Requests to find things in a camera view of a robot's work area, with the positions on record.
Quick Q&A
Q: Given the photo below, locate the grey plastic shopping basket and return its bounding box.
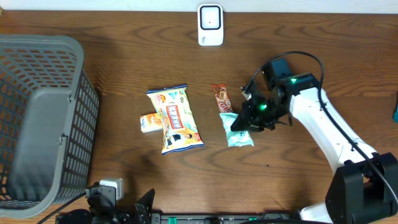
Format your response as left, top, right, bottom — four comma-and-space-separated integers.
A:
1, 34, 100, 219

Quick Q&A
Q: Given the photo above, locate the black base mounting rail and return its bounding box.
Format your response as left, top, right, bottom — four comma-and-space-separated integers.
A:
55, 212, 300, 224

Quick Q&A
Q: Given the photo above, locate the blue Listerine mouthwash bottle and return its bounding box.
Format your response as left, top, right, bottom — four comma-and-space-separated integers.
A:
393, 105, 398, 123

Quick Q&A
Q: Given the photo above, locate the orange white snack packet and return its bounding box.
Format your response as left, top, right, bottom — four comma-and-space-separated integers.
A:
140, 113, 163, 133

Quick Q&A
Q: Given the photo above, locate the red chocolate bar wrapper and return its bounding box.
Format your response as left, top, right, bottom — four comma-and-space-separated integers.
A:
211, 83, 233, 113

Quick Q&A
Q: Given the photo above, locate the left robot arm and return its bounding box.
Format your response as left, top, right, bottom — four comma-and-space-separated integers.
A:
55, 184, 155, 224

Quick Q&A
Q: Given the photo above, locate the white barcode scanner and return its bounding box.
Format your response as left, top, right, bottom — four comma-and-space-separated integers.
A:
197, 4, 224, 46

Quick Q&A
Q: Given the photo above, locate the yellow white wipes packet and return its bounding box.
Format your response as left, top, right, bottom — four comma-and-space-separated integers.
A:
146, 84, 204, 155

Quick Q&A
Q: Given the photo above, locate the mint green wipes pack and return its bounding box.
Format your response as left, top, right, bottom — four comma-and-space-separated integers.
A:
220, 113, 254, 147

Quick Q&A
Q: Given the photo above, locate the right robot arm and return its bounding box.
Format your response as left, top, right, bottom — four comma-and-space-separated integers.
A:
231, 72, 397, 223

